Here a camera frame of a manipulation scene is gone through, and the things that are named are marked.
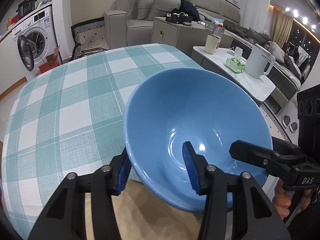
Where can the white electric kettle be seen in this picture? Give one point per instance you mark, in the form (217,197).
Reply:
(259,62)

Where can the beige curtain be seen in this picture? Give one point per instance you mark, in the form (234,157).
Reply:
(280,27)

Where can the white washing machine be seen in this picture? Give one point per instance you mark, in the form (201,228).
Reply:
(35,39)

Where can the clear plastic bottle red label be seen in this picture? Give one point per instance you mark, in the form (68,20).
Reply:
(218,33)

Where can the teal white checkered tablecloth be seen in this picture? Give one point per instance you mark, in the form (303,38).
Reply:
(70,119)

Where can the person's hand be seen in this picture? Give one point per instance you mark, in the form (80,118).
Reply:
(282,202)

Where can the black patterned floor mat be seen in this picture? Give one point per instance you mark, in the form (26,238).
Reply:
(89,38)

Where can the grey cabinet with drawers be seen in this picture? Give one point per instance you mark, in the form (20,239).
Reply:
(183,37)

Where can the cream tumbler cup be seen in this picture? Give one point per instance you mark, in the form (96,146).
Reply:
(212,42)

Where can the black jacket on sofa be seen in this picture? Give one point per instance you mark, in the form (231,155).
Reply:
(188,8)

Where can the beige round plate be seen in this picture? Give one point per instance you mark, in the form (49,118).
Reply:
(141,215)

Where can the red cardboard box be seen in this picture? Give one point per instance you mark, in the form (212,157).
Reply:
(52,61)

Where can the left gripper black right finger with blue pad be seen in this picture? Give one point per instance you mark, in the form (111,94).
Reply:
(254,216)

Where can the grey sofa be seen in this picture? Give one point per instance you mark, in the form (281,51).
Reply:
(132,22)

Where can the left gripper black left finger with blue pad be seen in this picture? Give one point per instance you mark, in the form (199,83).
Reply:
(63,217)

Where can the black box on cabinet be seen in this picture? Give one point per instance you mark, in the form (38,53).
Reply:
(178,18)

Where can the green tissue pack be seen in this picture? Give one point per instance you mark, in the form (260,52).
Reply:
(235,65)

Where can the black rice cooker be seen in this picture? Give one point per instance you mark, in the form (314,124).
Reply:
(25,7)

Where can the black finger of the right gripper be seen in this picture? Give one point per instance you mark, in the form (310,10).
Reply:
(255,155)

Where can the blue ceramic bowl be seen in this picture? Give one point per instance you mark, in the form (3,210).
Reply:
(195,105)

